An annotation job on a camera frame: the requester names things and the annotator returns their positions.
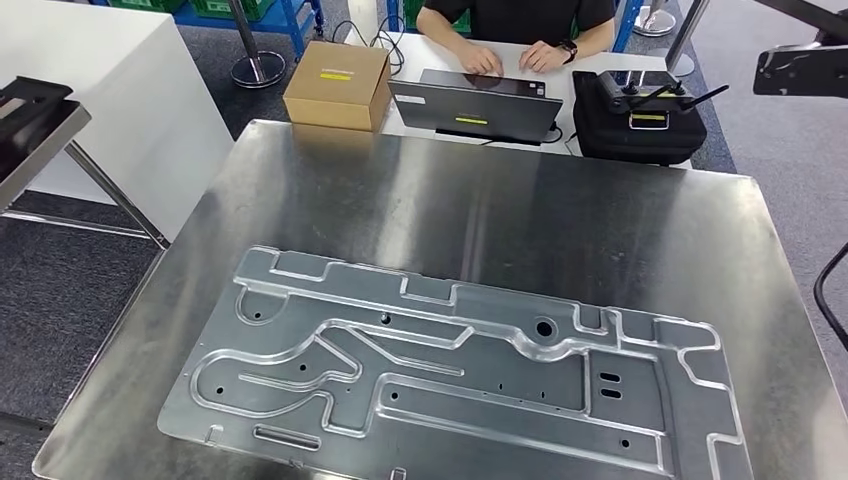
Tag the person's left hand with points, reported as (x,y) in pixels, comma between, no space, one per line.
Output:
(543,58)

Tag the person's right hand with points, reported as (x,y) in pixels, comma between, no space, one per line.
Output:
(480,61)

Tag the person's left forearm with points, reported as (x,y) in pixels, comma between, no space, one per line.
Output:
(593,36)

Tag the person's right forearm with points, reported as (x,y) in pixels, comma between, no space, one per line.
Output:
(437,30)

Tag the steel workbench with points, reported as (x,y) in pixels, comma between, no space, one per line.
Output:
(464,212)

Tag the black wristwatch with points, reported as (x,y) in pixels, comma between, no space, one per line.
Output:
(568,50)

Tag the person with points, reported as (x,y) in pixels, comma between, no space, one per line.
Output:
(517,16)

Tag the white desk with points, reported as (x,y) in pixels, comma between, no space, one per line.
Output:
(430,60)

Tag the dark grey case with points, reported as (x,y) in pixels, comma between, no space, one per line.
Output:
(464,109)

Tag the green plastic bin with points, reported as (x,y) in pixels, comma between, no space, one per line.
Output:
(414,10)
(232,8)
(146,4)

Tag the black remote controller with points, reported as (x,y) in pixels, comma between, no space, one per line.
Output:
(636,96)

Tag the black carry case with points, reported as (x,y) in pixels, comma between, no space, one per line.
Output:
(636,142)

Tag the cardboard box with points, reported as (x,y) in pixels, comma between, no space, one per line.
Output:
(334,83)

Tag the aluminium fixture plate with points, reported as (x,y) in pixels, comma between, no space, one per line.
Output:
(464,397)

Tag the white panel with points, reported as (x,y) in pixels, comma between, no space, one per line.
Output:
(99,79)

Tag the steel table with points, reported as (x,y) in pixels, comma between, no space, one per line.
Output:
(40,152)

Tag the steel post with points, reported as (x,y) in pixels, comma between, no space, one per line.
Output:
(686,33)

